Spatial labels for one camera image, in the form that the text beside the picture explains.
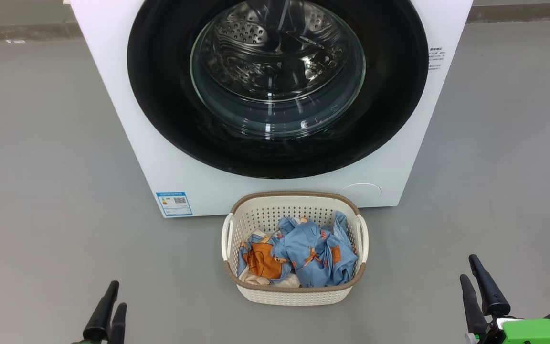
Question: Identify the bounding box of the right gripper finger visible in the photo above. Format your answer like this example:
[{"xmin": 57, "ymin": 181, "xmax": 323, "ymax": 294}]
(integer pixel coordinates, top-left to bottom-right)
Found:
[
  {"xmin": 460, "ymin": 274, "xmax": 488, "ymax": 335},
  {"xmin": 469, "ymin": 254, "xmax": 511, "ymax": 317}
]

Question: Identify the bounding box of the blue orange cream garment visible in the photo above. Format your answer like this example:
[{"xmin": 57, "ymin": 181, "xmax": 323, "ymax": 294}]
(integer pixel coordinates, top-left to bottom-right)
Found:
[{"xmin": 237, "ymin": 229, "xmax": 302, "ymax": 287}]

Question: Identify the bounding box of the blue bear-print garment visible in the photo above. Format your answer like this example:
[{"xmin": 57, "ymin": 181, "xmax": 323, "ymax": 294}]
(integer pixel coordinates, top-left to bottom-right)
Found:
[{"xmin": 271, "ymin": 211, "xmax": 359, "ymax": 287}]

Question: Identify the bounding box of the blue energy label sticker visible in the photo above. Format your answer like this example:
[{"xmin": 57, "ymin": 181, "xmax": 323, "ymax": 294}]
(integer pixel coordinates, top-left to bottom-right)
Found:
[{"xmin": 156, "ymin": 192, "xmax": 193, "ymax": 217}]

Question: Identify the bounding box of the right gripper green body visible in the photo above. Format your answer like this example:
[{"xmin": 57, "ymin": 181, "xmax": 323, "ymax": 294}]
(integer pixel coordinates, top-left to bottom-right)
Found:
[{"xmin": 465, "ymin": 314, "xmax": 550, "ymax": 344}]

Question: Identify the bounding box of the round white filter cover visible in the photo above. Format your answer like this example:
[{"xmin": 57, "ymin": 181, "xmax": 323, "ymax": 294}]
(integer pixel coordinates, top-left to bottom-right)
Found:
[{"xmin": 337, "ymin": 183, "xmax": 382, "ymax": 207}]

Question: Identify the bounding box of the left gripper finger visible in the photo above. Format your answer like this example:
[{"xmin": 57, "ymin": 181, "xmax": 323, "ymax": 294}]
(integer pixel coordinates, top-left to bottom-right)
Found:
[
  {"xmin": 109, "ymin": 302, "xmax": 127, "ymax": 344},
  {"xmin": 83, "ymin": 280, "xmax": 120, "ymax": 343}
]

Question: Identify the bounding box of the white front-load washing machine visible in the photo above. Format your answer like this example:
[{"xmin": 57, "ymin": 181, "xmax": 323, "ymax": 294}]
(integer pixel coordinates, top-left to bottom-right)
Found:
[{"xmin": 70, "ymin": 0, "xmax": 474, "ymax": 218}]

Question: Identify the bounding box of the cream perforated laundry basket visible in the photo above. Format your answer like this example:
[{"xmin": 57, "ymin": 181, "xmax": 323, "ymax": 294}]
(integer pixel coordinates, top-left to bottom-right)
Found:
[{"xmin": 221, "ymin": 191, "xmax": 369, "ymax": 306}]

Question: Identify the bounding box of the black-rimmed glass washer door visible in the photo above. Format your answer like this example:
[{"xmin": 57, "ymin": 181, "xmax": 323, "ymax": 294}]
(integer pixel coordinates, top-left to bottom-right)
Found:
[{"xmin": 127, "ymin": 0, "xmax": 429, "ymax": 180}]

